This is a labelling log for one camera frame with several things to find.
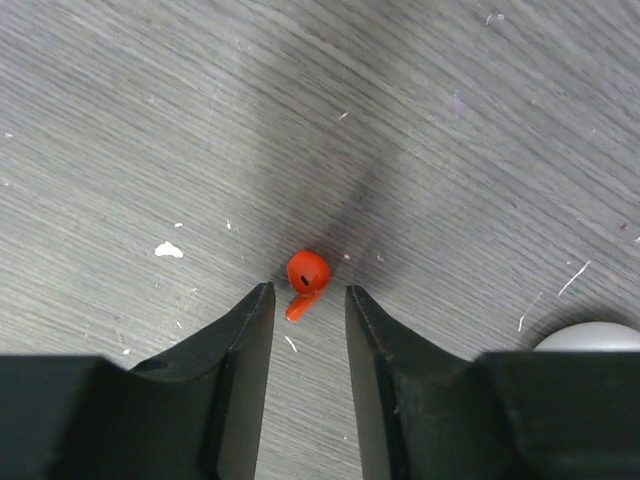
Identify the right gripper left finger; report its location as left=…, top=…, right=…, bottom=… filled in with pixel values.
left=1, top=283, right=275, bottom=479

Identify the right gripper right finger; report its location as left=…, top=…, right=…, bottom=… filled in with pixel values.
left=345, top=286, right=639, bottom=479

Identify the white earbud charging case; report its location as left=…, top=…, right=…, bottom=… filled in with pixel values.
left=533, top=322, right=640, bottom=352

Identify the orange earbud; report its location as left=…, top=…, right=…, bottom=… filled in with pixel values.
left=285, top=250, right=331, bottom=323

